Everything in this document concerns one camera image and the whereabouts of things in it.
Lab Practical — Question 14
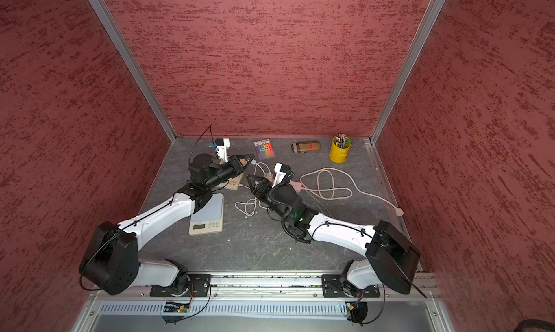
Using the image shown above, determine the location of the aluminium corner post left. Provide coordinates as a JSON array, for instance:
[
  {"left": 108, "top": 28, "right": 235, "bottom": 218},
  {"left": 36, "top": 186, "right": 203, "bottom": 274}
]
[{"left": 88, "top": 0, "right": 178, "bottom": 143}]

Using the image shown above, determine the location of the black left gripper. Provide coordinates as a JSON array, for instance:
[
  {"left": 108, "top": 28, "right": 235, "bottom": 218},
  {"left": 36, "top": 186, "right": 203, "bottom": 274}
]
[{"left": 205, "top": 153, "right": 254, "bottom": 189}]

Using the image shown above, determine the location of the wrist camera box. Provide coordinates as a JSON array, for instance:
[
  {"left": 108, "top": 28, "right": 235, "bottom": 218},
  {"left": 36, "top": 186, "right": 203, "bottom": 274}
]
[
  {"left": 273, "top": 163, "right": 291, "bottom": 187},
  {"left": 215, "top": 138, "right": 231, "bottom": 162}
]

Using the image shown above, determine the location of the yellow pen holder cup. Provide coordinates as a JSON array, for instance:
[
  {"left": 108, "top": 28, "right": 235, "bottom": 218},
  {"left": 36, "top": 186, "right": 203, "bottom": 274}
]
[{"left": 329, "top": 133, "right": 352, "bottom": 163}]

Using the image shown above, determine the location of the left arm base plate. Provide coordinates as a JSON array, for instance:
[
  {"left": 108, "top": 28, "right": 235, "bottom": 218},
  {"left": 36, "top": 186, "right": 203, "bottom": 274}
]
[{"left": 150, "top": 274, "right": 212, "bottom": 299}]

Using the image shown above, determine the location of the blue top electronic scale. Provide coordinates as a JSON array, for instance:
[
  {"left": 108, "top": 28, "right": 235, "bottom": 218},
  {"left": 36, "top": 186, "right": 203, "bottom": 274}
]
[{"left": 189, "top": 193, "right": 224, "bottom": 236}]

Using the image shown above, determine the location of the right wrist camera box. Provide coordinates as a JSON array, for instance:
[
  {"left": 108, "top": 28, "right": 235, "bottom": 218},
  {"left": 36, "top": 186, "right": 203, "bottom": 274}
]
[{"left": 273, "top": 163, "right": 291, "bottom": 187}]

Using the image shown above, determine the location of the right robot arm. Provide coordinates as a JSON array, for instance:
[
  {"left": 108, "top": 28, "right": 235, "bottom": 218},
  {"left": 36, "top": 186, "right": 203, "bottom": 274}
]
[{"left": 247, "top": 175, "right": 421, "bottom": 298}]

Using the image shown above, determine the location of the pink power strip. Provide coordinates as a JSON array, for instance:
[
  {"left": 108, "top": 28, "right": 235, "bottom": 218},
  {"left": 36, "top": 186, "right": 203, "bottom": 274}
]
[{"left": 270, "top": 174, "right": 302, "bottom": 193}]

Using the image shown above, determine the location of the white usb cable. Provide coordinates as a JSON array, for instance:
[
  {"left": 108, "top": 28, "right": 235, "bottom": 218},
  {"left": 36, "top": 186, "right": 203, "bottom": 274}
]
[{"left": 233, "top": 160, "right": 274, "bottom": 217}]

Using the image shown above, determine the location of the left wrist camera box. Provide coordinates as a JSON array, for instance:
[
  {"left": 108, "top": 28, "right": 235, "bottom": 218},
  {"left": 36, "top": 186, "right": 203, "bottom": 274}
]
[{"left": 215, "top": 138, "right": 231, "bottom": 162}]

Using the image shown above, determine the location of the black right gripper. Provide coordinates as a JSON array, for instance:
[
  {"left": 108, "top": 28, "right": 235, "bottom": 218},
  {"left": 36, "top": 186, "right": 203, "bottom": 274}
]
[{"left": 247, "top": 173, "right": 293, "bottom": 222}]

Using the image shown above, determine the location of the aluminium corner post right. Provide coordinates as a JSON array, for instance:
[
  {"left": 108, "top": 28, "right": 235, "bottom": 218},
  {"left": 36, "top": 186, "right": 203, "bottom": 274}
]
[{"left": 369, "top": 0, "right": 446, "bottom": 146}]

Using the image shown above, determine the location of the aluminium corner post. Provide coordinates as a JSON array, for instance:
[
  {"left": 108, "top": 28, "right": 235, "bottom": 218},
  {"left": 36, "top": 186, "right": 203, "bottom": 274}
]
[
  {"left": 88, "top": 0, "right": 178, "bottom": 143},
  {"left": 369, "top": 0, "right": 446, "bottom": 146}
]

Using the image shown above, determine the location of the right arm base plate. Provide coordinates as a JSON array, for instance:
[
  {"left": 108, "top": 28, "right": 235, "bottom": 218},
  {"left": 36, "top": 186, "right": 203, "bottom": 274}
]
[{"left": 321, "top": 274, "right": 381, "bottom": 298}]

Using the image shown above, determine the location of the rainbow marker pack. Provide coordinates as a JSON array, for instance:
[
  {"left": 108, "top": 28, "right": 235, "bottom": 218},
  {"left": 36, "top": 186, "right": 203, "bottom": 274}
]
[{"left": 254, "top": 138, "right": 275, "bottom": 161}]

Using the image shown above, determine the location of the plaid pencil case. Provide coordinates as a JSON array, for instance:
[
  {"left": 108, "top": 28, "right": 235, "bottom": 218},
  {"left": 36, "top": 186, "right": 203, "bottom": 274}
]
[{"left": 291, "top": 141, "right": 321, "bottom": 154}]

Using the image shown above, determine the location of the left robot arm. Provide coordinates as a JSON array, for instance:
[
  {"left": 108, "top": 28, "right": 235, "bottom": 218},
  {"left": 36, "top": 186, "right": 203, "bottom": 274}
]
[{"left": 79, "top": 154, "right": 254, "bottom": 297}]

